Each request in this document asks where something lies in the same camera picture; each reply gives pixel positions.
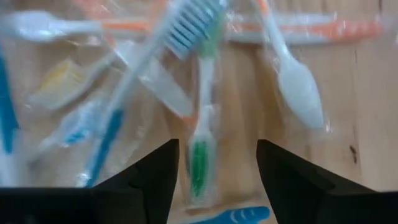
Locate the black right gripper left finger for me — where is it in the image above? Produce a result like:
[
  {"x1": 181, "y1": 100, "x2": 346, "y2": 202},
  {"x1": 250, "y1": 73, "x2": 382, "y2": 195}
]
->
[{"x1": 0, "y1": 139, "x2": 180, "y2": 224}]

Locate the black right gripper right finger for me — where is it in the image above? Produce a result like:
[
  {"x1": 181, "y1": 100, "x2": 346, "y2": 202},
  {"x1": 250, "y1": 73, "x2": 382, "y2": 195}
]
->
[{"x1": 256, "y1": 139, "x2": 398, "y2": 224}]

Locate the green toothbrush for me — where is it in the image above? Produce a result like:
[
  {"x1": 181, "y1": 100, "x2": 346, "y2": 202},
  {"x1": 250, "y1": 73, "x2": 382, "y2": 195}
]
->
[{"x1": 186, "y1": 9, "x2": 226, "y2": 208}]

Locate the blue toothbrush handle bottom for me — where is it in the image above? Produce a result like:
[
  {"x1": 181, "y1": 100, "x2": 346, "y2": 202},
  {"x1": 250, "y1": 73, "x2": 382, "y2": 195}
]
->
[{"x1": 186, "y1": 205, "x2": 271, "y2": 224}]

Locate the wrapped blue toothbrush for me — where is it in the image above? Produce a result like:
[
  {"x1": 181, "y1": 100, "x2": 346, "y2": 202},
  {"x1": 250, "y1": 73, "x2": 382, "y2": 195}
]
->
[
  {"x1": 0, "y1": 46, "x2": 20, "y2": 187},
  {"x1": 29, "y1": 99, "x2": 105, "y2": 164},
  {"x1": 83, "y1": 0, "x2": 228, "y2": 189}
]

